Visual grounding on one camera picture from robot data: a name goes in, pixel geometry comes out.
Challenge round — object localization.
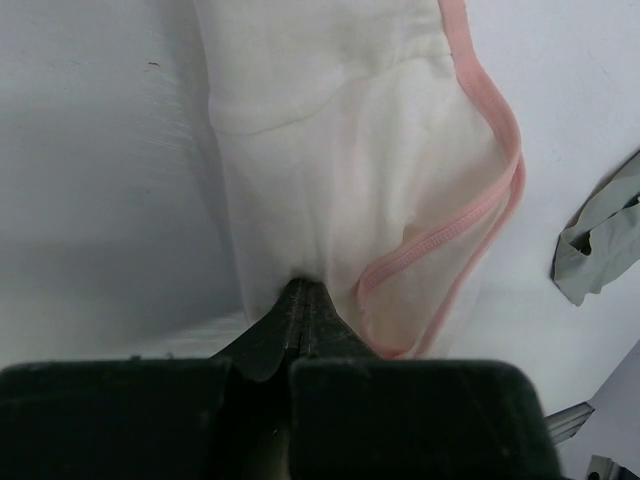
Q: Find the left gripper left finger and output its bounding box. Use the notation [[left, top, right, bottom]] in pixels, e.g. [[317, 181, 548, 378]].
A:
[[210, 280, 301, 479]]

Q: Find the aluminium rail frame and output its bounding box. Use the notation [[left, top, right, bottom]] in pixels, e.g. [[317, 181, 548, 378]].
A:
[[545, 402, 639, 479]]

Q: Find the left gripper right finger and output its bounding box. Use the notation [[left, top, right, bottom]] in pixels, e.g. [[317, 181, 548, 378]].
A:
[[298, 281, 377, 358]]

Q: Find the white pink grey underwear pile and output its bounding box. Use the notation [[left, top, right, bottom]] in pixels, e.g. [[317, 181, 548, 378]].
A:
[[195, 1, 525, 359]]

